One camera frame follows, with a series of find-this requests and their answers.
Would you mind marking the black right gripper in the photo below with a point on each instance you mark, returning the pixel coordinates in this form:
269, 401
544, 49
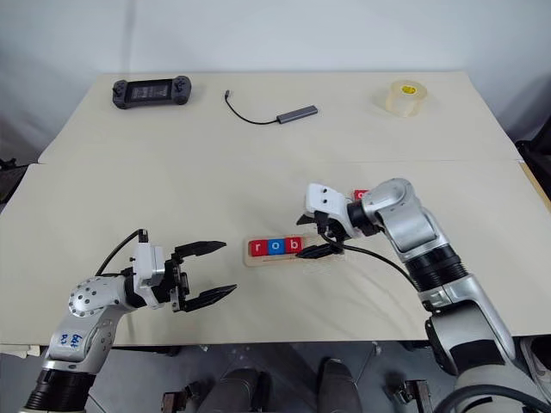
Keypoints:
331, 228

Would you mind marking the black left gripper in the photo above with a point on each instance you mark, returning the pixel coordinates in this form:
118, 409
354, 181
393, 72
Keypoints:
176, 284

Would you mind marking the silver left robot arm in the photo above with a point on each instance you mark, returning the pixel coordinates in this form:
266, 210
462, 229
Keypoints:
88, 320

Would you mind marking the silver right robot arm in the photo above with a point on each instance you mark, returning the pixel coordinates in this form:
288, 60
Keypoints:
435, 266

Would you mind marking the red letter b block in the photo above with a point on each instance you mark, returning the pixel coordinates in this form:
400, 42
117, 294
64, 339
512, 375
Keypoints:
293, 245

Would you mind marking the blue letter o block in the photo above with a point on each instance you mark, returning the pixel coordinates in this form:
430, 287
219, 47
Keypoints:
275, 247

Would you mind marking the wooden letter tray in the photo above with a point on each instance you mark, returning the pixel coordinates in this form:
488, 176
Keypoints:
275, 260

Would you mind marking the red letter r block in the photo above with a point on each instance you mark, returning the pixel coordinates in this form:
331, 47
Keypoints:
257, 248

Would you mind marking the dark rounded shape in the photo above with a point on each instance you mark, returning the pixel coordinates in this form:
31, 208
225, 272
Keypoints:
340, 387
239, 391

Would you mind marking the clear tape roll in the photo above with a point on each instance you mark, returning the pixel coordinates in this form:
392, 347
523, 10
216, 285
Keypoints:
406, 100

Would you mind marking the black handheld game controller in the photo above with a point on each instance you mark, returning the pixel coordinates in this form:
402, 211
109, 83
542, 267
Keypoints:
150, 91

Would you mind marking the black equipment beside table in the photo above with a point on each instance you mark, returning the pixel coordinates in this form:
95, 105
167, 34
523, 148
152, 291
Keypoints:
10, 176

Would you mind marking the black chair beside table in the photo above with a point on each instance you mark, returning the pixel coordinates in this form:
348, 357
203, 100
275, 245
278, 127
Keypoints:
534, 161

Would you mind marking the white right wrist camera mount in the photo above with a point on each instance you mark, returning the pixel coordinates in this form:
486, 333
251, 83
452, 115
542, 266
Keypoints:
327, 200

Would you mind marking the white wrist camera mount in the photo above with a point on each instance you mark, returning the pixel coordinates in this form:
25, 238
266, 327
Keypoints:
327, 200
148, 266

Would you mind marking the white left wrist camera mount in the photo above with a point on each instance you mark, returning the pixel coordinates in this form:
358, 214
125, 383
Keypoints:
148, 266

